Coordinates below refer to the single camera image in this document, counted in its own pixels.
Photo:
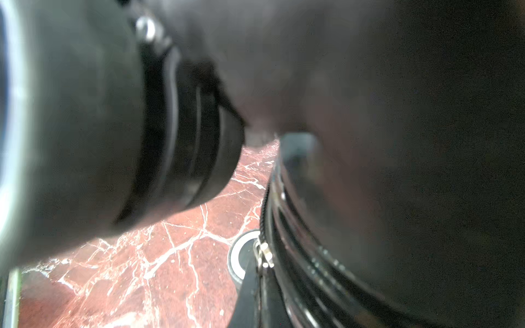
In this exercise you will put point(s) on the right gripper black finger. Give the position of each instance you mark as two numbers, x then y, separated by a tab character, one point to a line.
247	312

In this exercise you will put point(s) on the white space-print kids suitcase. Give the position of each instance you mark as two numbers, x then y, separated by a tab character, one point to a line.
398	195

